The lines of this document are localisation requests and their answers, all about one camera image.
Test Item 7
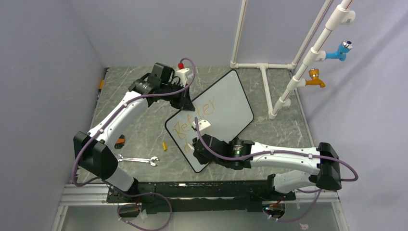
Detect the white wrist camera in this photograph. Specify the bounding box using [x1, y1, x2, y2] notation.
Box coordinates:
[171, 63, 193, 87]
[191, 119, 211, 132]

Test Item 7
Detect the white pvc pipe frame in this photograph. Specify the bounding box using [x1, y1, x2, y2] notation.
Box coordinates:
[230, 0, 356, 120]

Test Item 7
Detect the orange brass faucet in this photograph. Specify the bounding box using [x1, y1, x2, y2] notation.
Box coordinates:
[305, 68, 326, 88]

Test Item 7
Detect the silver open-end wrench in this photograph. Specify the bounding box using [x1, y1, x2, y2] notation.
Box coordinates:
[114, 154, 160, 167]

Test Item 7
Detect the white whiteboard black frame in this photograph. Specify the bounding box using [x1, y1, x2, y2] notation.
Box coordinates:
[165, 70, 254, 173]

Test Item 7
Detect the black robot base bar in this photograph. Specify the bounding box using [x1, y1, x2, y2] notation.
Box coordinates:
[106, 180, 296, 214]

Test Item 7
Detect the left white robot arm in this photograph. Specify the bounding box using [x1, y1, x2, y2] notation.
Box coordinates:
[71, 62, 196, 202]

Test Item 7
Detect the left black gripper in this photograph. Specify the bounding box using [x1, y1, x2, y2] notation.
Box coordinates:
[160, 81, 194, 111]

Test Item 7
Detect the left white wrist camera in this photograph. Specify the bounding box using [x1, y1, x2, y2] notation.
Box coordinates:
[171, 63, 193, 87]

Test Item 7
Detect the blue faucet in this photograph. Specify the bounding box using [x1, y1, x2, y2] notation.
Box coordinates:
[325, 40, 353, 61]

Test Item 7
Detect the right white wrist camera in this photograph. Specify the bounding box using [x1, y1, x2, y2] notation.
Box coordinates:
[191, 119, 211, 132]

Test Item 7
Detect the orange-tipped tool at edge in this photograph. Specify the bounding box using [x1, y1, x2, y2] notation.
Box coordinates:
[97, 67, 109, 98]

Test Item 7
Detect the black orange hex key set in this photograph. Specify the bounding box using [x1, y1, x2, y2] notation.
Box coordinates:
[114, 134, 126, 149]

